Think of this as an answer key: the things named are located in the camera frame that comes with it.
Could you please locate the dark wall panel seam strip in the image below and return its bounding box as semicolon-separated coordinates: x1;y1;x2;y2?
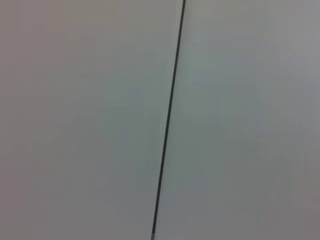
150;0;188;240

